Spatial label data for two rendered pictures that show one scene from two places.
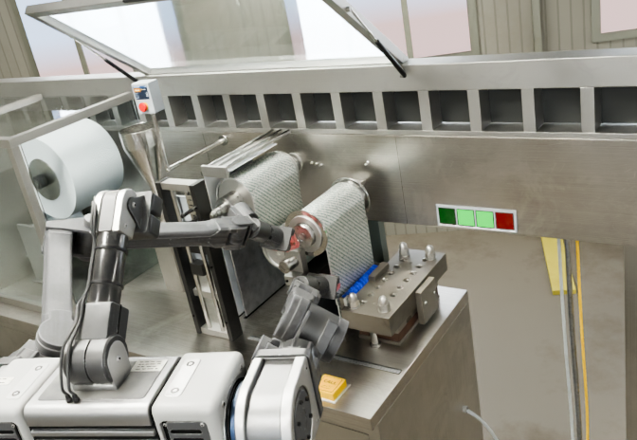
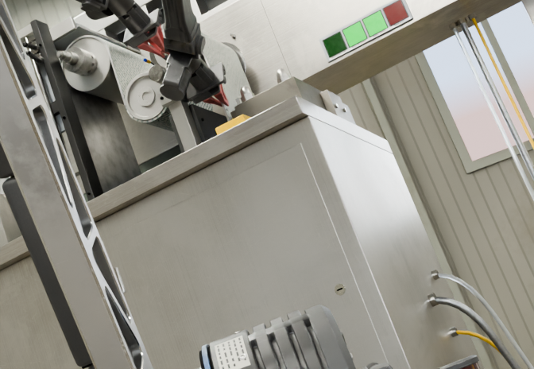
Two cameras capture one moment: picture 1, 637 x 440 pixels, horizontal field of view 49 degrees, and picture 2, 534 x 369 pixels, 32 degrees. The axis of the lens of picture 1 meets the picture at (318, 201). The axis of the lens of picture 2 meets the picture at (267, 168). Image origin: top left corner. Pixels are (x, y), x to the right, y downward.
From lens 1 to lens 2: 1.86 m
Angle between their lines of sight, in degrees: 40
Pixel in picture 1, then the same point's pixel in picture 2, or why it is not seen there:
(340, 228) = (215, 51)
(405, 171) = (276, 22)
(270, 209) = (129, 75)
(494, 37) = not seen: hidden behind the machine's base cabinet
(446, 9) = not seen: hidden behind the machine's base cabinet
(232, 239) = not seen: outside the picture
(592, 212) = not seen: outside the picture
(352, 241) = (233, 77)
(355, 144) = (216, 24)
